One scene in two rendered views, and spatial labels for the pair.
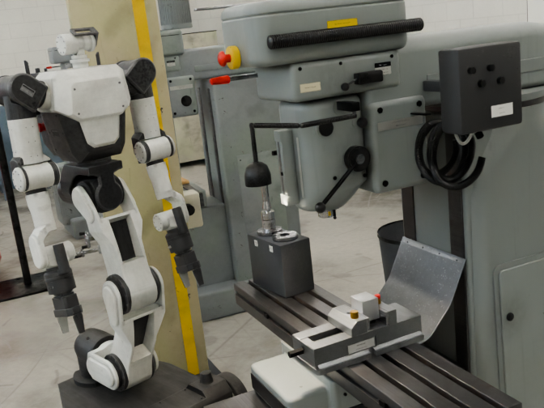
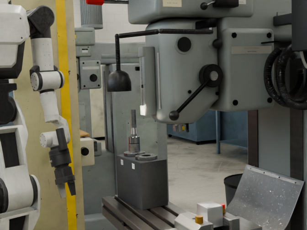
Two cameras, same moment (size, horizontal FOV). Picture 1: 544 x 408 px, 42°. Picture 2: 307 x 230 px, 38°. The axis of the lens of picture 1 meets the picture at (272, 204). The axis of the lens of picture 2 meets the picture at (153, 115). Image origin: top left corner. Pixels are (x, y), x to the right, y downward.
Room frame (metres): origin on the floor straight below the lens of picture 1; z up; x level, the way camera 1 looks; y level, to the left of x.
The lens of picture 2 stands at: (0.56, -0.07, 1.47)
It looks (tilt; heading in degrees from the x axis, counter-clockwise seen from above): 6 degrees down; 0
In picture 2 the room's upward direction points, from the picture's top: 2 degrees counter-clockwise
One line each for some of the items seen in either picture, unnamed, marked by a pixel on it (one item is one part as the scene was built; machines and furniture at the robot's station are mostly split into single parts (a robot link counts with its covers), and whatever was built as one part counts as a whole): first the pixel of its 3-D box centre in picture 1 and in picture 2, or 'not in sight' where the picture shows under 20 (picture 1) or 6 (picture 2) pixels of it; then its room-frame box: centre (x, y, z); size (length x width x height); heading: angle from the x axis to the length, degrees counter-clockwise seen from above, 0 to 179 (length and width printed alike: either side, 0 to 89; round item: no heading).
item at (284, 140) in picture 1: (286, 167); (147, 81); (1.93, -0.05, 1.44); 0.04 x 0.04 x 0.21; 23
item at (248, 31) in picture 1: (313, 28); not in sight; (1.98, -0.17, 1.81); 0.47 x 0.26 x 0.16; 113
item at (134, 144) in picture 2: (268, 221); (134, 145); (2.39, 0.02, 1.17); 0.05 x 0.05 x 0.06
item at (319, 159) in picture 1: (321, 151); (180, 71); (1.97, -0.16, 1.47); 0.21 x 0.19 x 0.32; 23
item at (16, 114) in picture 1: (16, 97); not in sight; (2.26, 0.76, 1.70); 0.12 x 0.09 x 0.14; 42
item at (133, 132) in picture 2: (265, 195); (133, 122); (2.39, 0.02, 1.26); 0.03 x 0.03 x 0.11
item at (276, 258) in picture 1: (280, 259); (140, 177); (2.35, -0.01, 1.04); 0.22 x 0.12 x 0.20; 31
